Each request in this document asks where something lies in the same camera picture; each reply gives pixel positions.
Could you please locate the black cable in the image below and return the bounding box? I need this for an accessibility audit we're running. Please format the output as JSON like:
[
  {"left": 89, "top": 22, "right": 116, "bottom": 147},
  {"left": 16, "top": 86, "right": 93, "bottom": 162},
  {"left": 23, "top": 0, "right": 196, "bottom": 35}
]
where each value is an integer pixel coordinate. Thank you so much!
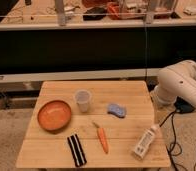
[{"left": 158, "top": 109, "right": 196, "bottom": 171}]

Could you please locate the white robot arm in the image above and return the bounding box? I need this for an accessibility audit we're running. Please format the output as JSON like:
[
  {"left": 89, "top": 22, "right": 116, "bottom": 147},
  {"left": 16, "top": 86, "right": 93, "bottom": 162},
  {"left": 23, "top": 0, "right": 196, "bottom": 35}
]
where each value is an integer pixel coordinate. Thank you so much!
[{"left": 153, "top": 60, "right": 196, "bottom": 108}]

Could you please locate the orange carrot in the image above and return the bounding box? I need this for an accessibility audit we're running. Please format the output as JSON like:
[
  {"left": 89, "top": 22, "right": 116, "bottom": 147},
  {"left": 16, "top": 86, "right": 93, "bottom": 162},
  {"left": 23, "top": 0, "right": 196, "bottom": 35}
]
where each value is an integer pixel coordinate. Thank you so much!
[{"left": 93, "top": 123, "right": 109, "bottom": 153}]

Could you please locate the black object on shelf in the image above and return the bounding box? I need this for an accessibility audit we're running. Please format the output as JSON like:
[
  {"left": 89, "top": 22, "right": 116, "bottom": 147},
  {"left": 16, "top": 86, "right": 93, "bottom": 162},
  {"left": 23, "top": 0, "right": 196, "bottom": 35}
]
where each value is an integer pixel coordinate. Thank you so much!
[{"left": 83, "top": 7, "right": 106, "bottom": 21}]

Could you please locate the clear plastic cup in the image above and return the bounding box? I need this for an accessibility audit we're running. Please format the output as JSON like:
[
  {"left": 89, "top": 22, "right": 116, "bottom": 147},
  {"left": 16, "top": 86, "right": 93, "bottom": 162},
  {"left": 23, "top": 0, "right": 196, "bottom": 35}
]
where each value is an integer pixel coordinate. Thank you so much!
[{"left": 74, "top": 89, "right": 91, "bottom": 113}]

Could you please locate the metal shelf post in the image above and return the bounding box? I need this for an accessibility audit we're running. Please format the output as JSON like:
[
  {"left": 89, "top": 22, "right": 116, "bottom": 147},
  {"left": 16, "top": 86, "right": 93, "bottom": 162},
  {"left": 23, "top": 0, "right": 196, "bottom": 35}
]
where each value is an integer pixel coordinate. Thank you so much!
[{"left": 55, "top": 0, "right": 66, "bottom": 26}]

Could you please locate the black white striped cloth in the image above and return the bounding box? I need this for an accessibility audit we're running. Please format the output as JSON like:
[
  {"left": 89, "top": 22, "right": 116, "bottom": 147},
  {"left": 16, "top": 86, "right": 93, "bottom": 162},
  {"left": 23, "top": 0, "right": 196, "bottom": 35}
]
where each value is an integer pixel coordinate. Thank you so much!
[{"left": 67, "top": 134, "right": 87, "bottom": 167}]

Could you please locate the wooden table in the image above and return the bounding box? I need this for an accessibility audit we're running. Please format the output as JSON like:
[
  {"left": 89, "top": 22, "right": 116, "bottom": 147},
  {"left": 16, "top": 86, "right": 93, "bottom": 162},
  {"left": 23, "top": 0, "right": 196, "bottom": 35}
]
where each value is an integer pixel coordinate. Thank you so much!
[{"left": 16, "top": 81, "right": 170, "bottom": 169}]

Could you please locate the blue sponge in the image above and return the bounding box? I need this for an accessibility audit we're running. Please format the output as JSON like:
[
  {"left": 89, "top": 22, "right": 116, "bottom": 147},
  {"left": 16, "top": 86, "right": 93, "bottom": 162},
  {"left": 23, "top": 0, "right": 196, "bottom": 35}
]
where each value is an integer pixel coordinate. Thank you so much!
[{"left": 107, "top": 103, "right": 126, "bottom": 118}]

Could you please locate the orange bowl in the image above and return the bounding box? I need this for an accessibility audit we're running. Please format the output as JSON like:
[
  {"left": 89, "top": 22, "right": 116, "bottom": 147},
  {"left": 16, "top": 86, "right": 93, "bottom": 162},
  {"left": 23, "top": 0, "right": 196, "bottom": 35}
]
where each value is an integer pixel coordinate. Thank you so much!
[{"left": 37, "top": 100, "right": 72, "bottom": 131}]

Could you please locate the orange object on shelf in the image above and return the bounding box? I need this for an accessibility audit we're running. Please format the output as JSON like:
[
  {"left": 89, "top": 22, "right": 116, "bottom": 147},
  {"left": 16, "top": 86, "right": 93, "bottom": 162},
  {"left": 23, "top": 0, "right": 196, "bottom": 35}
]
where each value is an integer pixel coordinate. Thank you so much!
[{"left": 107, "top": 2, "right": 120, "bottom": 20}]

